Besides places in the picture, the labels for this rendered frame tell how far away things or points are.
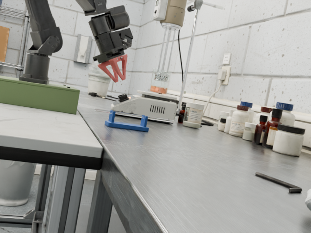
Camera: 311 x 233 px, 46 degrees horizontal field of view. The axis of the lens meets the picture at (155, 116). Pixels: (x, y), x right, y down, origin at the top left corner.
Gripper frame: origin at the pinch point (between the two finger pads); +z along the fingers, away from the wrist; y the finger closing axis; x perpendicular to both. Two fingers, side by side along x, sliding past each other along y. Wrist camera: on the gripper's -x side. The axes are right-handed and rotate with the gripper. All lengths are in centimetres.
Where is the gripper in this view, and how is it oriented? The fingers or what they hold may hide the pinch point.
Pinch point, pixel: (119, 78)
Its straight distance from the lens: 118.7
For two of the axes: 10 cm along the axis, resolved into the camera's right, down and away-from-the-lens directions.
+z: 3.4, 9.3, 1.7
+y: -7.2, 1.4, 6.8
